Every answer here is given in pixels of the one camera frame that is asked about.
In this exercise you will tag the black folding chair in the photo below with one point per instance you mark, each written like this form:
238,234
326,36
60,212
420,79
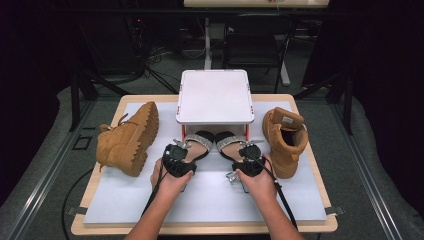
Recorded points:
253,43

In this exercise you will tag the tan suede boot with label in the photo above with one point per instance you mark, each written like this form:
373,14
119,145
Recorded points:
283,153

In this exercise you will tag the white two-tier shoe rack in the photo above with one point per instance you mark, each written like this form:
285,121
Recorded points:
215,96

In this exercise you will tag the person's right hand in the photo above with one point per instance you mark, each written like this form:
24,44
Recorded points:
261,185

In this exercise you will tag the grey metal bracket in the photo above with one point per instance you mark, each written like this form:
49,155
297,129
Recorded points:
75,210
336,210

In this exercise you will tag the black metal stand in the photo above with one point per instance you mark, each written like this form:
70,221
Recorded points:
349,106
75,100

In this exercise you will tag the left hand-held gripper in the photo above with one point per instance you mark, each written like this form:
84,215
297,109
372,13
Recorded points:
176,160

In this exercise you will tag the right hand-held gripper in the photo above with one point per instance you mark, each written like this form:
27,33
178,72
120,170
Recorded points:
250,163

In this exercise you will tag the white table mat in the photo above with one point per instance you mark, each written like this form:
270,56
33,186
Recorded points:
206,206

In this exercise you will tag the person's left hand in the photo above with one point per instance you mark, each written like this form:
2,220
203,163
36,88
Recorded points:
170,185

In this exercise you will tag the white desk with legs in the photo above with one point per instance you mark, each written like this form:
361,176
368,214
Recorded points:
253,3

